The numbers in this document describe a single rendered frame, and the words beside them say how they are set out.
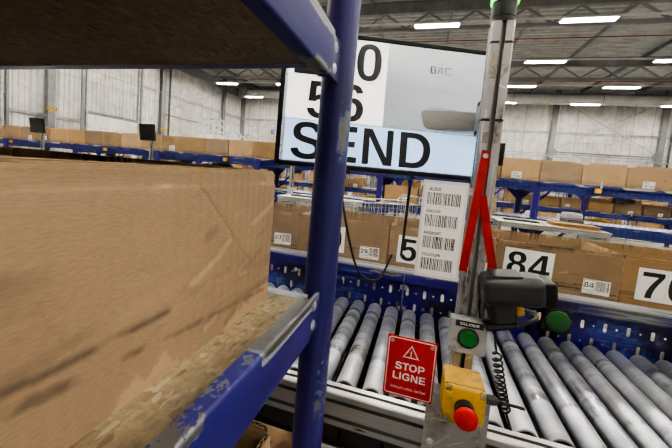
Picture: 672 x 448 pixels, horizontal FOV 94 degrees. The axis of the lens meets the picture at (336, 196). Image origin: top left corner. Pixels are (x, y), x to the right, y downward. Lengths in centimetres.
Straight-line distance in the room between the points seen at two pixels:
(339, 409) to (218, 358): 67
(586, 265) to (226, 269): 130
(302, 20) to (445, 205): 52
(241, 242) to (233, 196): 3
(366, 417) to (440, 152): 61
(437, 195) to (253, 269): 48
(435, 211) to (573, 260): 80
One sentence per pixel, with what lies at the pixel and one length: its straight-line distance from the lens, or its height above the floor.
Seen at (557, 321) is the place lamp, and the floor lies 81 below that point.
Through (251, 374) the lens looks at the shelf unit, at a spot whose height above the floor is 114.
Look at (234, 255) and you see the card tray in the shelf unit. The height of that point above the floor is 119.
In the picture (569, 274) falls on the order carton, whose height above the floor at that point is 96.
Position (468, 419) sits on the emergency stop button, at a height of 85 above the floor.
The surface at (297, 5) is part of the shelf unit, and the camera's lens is 19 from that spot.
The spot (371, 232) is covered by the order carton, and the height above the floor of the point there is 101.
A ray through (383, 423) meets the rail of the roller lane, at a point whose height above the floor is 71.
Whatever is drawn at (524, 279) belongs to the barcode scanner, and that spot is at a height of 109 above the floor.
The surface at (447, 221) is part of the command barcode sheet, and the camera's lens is 66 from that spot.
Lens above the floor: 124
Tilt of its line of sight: 4 degrees down
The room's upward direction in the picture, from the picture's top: 5 degrees clockwise
